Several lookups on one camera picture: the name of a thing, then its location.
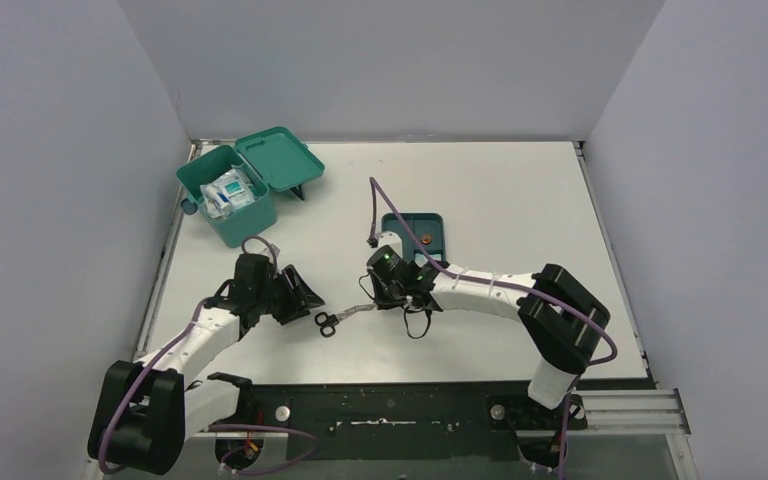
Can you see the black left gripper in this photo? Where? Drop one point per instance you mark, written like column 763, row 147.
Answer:
column 289, row 295

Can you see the teal medical gauze packet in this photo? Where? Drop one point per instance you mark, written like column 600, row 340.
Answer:
column 237, row 188

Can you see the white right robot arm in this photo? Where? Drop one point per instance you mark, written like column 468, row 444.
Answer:
column 565, row 321

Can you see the teal medicine kit box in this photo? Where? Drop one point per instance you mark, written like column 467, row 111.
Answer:
column 274, row 160

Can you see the dark teal divided tray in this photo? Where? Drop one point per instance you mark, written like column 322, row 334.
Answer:
column 420, row 223

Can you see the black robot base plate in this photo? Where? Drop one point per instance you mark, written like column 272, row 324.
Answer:
column 415, row 421

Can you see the black handled bandage scissors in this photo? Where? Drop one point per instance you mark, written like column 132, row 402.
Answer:
column 327, row 322

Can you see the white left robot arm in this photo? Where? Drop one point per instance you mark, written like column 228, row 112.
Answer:
column 149, row 408

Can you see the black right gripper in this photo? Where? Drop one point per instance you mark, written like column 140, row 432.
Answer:
column 385, row 301

